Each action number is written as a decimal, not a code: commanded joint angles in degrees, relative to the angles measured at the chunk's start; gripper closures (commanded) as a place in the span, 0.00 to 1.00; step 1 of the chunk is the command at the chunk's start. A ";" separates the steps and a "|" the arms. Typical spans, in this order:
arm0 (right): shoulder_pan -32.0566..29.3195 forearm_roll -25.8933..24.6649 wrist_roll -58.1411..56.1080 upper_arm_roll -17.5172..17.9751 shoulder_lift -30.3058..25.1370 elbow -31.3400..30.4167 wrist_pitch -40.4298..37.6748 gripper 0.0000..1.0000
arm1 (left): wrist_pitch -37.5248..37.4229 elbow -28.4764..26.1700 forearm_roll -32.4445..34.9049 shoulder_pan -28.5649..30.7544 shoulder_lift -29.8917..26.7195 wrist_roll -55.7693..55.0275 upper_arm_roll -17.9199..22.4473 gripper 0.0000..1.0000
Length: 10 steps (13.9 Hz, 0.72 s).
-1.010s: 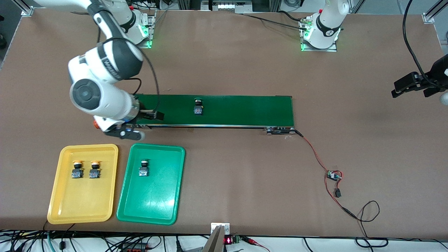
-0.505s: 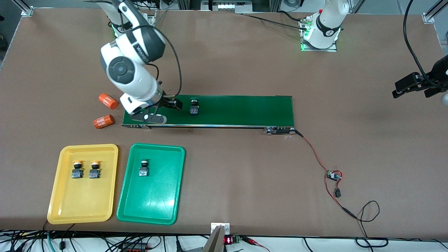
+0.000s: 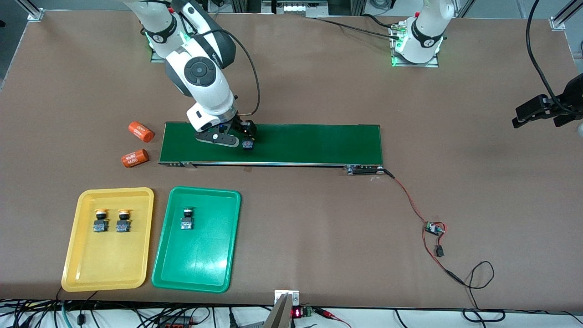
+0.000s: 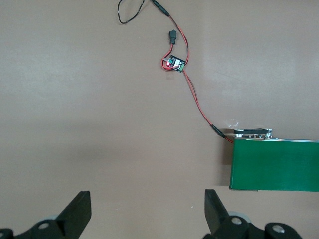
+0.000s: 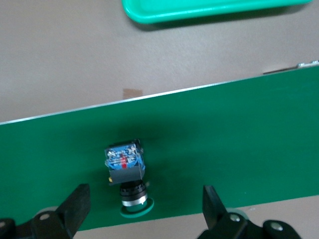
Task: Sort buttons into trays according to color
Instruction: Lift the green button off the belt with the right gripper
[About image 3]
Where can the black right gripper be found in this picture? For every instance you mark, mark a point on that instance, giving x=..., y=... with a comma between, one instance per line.
x=242, y=125

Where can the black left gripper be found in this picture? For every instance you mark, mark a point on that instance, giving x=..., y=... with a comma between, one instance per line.
x=572, y=94

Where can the green push button switch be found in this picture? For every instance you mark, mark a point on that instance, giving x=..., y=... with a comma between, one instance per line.
x=248, y=145
x=186, y=222

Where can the orange cylinder with white print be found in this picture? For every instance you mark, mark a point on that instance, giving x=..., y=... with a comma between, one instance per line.
x=135, y=158
x=140, y=131

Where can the yellow push button switch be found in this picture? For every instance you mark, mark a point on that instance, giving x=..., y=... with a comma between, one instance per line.
x=100, y=225
x=123, y=225

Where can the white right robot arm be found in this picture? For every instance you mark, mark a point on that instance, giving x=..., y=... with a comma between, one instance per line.
x=200, y=73

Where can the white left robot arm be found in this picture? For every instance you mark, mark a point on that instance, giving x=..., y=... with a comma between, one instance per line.
x=426, y=27

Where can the green conveyor belt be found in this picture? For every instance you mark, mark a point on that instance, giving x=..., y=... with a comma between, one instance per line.
x=309, y=143

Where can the green plastic tray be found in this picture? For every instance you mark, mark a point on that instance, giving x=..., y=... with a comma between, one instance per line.
x=209, y=255

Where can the small green circuit board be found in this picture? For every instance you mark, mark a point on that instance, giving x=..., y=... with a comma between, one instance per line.
x=435, y=228

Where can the small black inline connector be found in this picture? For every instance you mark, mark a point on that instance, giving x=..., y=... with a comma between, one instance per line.
x=439, y=251

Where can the grey metal stand pole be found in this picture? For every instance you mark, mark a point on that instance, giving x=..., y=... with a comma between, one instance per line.
x=278, y=314

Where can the yellow plastic tray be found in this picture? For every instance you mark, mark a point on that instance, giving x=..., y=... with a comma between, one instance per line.
x=114, y=259

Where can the red digit display module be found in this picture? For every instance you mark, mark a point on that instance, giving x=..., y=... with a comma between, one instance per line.
x=298, y=312

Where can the red alligator clip lead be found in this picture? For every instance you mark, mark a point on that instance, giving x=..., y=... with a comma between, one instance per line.
x=330, y=314

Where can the black red power strip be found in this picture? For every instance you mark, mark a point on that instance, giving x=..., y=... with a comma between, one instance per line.
x=177, y=322

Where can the aluminium frame post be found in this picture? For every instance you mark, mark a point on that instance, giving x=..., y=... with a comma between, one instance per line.
x=560, y=20
x=32, y=12

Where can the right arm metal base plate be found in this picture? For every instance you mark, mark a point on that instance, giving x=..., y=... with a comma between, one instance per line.
x=157, y=57

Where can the silver metal clamp bracket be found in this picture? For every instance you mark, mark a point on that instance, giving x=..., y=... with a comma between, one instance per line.
x=287, y=294

